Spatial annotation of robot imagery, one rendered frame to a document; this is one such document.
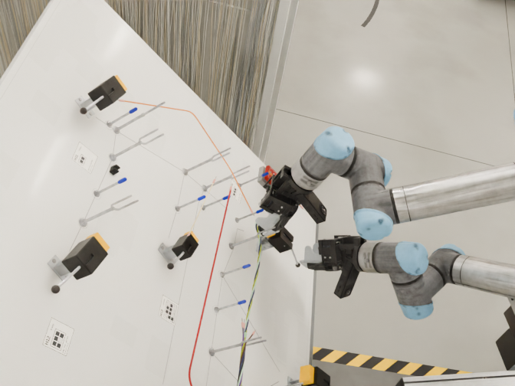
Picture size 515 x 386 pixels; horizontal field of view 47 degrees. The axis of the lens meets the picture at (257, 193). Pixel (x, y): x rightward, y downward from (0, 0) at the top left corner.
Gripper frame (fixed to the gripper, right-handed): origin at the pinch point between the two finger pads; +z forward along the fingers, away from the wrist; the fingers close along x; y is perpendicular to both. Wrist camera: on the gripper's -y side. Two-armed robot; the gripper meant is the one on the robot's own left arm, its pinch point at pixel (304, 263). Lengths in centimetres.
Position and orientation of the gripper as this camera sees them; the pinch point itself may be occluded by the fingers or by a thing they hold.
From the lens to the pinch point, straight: 159.7
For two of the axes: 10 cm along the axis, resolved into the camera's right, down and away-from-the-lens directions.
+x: -7.0, 1.2, -7.0
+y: -1.3, -9.9, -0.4
